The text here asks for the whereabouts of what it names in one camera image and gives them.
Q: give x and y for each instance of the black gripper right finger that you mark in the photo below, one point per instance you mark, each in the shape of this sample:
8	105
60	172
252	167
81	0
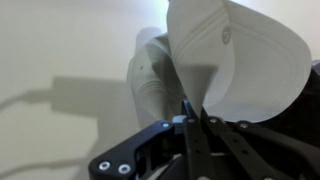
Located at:
260	150

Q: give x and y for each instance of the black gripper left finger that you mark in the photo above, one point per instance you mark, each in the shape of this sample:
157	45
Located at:
156	146

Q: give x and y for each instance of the light gray baseball cap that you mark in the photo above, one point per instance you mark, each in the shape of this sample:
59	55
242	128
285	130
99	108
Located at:
246	63

